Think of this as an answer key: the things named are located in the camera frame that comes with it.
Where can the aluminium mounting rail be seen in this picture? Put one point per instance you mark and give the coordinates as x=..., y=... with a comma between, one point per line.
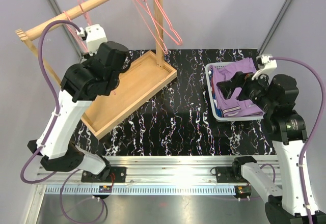
x=172, y=170

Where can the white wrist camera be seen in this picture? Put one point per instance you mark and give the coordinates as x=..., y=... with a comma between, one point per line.
x=266, y=65
x=94, y=36

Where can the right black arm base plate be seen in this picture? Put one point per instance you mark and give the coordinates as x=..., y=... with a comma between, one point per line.
x=225, y=174

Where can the empty pink hanger back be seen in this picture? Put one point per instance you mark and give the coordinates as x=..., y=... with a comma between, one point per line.
x=153, y=14

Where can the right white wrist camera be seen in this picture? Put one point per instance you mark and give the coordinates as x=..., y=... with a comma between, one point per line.
x=266, y=65

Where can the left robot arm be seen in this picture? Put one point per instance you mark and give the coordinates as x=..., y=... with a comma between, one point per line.
x=81, y=85

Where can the empty pink hanger front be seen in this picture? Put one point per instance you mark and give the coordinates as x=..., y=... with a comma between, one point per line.
x=171, y=32

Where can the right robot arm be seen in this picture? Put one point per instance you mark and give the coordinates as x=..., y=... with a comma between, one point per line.
x=293, y=202

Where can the black marble pattern mat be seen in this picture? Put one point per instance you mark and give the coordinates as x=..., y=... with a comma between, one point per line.
x=178, y=121

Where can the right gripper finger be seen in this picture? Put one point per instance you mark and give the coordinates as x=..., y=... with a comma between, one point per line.
x=238, y=80
x=230, y=92

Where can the empty pink hanger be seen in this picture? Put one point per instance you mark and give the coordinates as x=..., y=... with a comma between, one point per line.
x=171, y=32
x=153, y=14

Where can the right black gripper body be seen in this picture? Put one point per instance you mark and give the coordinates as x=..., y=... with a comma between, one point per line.
x=254, y=90

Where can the blue patterned trousers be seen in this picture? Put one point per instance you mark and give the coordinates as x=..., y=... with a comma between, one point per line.
x=217, y=109

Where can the wooden clothes rack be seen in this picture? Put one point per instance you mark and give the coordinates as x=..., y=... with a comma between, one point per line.
x=147, y=75

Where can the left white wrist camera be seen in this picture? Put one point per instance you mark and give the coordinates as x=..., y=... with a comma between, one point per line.
x=94, y=36

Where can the purple trousers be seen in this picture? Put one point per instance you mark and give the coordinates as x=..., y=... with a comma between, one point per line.
x=232, y=107

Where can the white plastic basket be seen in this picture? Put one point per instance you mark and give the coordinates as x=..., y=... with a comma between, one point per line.
x=223, y=119

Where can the white slotted cable duct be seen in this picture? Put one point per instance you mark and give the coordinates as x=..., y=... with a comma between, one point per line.
x=141, y=190

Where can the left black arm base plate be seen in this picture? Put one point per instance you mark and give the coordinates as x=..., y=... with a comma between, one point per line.
x=117, y=175

